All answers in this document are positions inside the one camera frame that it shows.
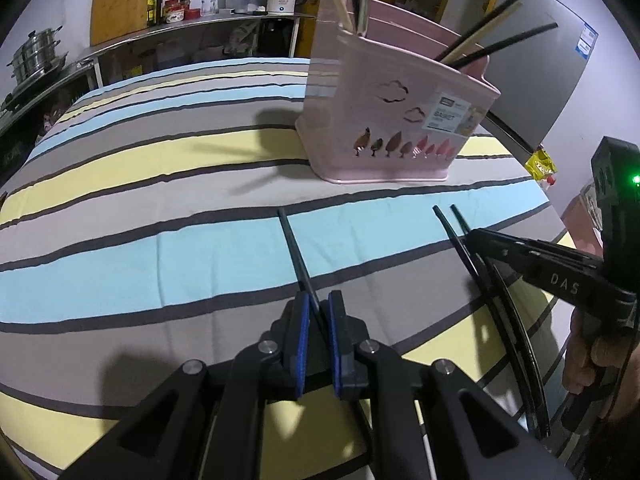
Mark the red lidded jars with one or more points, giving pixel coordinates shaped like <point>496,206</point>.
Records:
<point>180,10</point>

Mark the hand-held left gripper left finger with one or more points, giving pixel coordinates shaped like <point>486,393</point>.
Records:
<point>300,345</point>

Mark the grey refrigerator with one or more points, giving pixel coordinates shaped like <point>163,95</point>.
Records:
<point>540,85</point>

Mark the striped tablecloth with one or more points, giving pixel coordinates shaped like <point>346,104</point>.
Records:
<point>125,185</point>

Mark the yellow snack bag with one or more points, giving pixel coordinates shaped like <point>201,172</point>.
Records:
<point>540,165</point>

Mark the steel steamer pot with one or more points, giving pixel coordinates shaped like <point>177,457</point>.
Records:
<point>35,57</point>

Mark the person's right hand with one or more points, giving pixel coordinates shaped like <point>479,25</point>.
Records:
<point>585,365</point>

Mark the steel kitchen counter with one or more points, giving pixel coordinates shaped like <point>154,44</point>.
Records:
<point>210,19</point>

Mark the clear drinking glasses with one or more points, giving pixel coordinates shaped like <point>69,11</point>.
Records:
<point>209,6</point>

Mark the wooden cutting board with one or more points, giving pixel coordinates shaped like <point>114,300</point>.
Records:
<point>120,5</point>

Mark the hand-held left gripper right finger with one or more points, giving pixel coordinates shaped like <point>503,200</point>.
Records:
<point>336,345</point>

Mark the dark oil bottle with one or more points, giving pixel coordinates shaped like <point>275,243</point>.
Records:
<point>150,10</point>
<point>159,7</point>

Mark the pink utensil basket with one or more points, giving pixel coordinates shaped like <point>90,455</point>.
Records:
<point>380,125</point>

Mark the black cooktop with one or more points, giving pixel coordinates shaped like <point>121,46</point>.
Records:
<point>15,100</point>

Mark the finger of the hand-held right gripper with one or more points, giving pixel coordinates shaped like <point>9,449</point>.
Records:
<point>565,252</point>
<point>500,246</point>

